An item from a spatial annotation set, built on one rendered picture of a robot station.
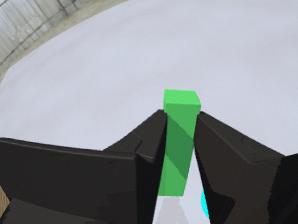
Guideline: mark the cyan circle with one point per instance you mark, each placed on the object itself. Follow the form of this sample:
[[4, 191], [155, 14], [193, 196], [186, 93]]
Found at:
[[203, 203]]

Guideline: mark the green rectangular post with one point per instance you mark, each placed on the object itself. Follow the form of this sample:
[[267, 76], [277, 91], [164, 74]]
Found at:
[[182, 108]]

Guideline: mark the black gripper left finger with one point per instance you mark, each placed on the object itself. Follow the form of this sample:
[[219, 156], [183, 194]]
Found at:
[[118, 184]]

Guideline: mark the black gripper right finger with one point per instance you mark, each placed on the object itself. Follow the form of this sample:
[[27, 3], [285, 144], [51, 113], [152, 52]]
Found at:
[[244, 182]]

